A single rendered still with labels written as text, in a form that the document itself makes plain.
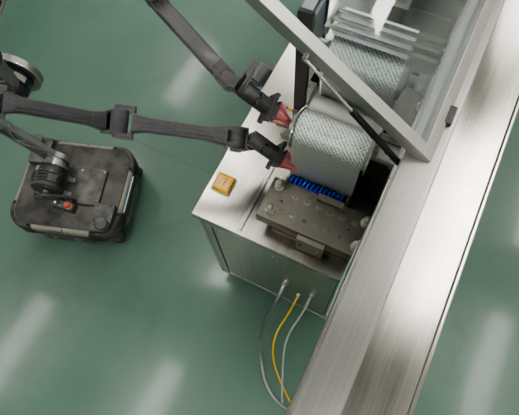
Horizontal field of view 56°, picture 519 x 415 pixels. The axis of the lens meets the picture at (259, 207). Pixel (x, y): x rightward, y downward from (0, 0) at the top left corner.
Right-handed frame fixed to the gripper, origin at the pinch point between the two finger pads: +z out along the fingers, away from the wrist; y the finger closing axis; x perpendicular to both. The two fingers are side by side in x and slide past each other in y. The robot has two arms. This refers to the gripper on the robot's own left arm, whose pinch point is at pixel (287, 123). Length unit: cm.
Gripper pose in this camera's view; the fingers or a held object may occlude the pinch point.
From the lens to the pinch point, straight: 163.5
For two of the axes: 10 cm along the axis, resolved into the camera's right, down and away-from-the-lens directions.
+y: -3.9, 8.8, -2.7
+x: 5.3, -0.3, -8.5
